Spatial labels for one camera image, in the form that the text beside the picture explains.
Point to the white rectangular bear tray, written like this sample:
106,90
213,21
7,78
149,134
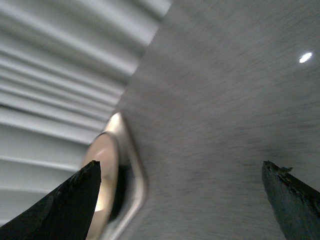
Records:
136,181

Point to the beige plate with black rim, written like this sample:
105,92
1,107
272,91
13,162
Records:
112,191

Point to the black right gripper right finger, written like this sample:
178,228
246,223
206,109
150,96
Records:
296,205

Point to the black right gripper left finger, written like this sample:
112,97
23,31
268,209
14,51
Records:
65,213

